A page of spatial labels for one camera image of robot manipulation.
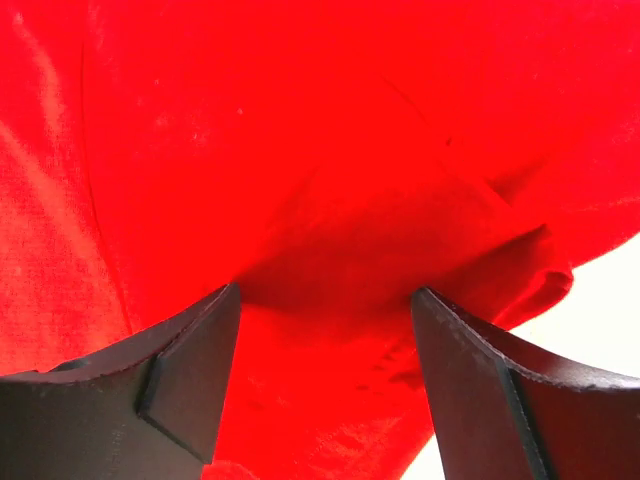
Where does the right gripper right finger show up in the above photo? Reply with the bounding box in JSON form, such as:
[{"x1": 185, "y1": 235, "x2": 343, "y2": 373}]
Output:
[{"x1": 411, "y1": 289, "x2": 639, "y2": 480}]

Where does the red t shirt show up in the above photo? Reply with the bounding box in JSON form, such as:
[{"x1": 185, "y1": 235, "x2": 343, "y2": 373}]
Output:
[{"x1": 1, "y1": 1, "x2": 639, "y2": 479}]

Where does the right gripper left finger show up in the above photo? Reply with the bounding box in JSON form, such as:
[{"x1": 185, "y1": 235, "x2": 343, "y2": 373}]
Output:
[{"x1": 1, "y1": 284, "x2": 241, "y2": 480}]

